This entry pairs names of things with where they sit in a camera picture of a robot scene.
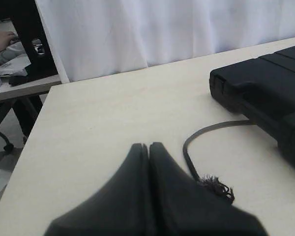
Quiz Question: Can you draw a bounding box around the black braided rope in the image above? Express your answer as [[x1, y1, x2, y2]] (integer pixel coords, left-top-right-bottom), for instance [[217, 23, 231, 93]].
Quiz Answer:
[[183, 119, 256, 205]]

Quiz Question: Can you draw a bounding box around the neighbouring light wooden desk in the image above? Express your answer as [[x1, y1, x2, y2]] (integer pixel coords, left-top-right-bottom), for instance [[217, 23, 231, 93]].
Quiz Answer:
[[0, 75, 61, 103]]

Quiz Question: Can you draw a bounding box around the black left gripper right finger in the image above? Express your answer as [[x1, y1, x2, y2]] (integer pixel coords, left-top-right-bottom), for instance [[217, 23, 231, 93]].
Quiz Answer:
[[149, 142, 267, 236]]

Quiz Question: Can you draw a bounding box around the clutter on neighbouring desk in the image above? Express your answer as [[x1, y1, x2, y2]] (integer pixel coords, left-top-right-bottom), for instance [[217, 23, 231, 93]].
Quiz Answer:
[[0, 42, 31, 86]]

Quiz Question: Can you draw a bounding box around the white curtain backdrop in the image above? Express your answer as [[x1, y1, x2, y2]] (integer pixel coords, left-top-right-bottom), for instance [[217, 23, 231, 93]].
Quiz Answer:
[[36, 0, 295, 83]]

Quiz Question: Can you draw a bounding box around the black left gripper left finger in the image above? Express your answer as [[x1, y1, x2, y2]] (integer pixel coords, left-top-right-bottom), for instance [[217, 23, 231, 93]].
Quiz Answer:
[[45, 144, 148, 236]]

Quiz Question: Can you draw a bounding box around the black plastic tool case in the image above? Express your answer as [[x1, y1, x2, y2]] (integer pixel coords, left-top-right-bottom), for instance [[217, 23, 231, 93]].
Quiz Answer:
[[209, 46, 295, 168]]

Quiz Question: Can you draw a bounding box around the bystander hand in background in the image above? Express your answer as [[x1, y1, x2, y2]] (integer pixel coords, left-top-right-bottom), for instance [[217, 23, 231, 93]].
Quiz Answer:
[[0, 31, 18, 51]]

